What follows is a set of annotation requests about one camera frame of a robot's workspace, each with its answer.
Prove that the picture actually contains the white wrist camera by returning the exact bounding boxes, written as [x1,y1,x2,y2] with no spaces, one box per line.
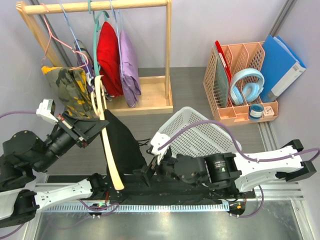
[36,99,58,125]
[150,132,171,156]

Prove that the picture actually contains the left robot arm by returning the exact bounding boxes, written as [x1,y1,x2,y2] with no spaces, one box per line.
[0,113,109,228]

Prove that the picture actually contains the pink wire hanger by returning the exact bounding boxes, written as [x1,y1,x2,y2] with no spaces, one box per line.
[40,2,89,71]

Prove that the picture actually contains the light blue wire hanger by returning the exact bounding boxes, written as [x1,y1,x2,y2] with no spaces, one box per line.
[109,0,124,78]

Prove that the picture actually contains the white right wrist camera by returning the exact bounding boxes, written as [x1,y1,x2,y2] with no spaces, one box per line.
[150,132,171,156]

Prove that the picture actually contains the light blue headphones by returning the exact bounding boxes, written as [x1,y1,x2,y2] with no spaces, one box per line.
[229,68,265,106]

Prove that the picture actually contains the peach plastic file organizer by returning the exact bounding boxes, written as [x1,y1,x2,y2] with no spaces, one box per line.
[203,41,279,126]

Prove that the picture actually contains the red garment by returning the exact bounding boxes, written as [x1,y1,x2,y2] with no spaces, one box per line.
[97,21,124,97]

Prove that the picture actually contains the teal plastic hanger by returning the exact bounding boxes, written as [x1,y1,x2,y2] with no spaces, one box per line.
[87,0,110,76]

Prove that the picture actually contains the blue tape roll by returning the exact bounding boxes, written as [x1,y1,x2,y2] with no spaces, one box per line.
[248,103,264,121]

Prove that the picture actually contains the camouflage garment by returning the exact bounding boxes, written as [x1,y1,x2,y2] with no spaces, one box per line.
[41,66,97,120]

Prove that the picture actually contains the blue binder folder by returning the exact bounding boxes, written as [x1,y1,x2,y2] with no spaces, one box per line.
[259,35,306,103]

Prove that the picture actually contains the wooden clothes rack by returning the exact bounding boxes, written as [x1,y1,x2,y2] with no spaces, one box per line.
[16,0,173,116]

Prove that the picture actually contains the black trousers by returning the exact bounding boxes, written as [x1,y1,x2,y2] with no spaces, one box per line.
[104,109,147,175]

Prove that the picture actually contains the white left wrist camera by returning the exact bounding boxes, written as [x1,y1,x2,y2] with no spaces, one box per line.
[36,99,58,125]

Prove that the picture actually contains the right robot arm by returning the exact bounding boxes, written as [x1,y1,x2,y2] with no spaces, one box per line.
[133,140,317,199]

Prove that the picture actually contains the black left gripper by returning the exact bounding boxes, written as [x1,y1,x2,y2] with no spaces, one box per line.
[35,111,110,172]

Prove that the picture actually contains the red folder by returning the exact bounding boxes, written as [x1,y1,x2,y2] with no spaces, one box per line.
[215,40,232,83]

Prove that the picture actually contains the white plastic mesh basket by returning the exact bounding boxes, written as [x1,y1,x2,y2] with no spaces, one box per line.
[158,106,237,157]

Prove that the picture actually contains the beige wooden hanger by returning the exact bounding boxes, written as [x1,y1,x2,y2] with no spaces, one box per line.
[90,75,125,191]

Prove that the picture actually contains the small white box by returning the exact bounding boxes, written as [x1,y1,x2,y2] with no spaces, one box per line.
[263,106,275,118]

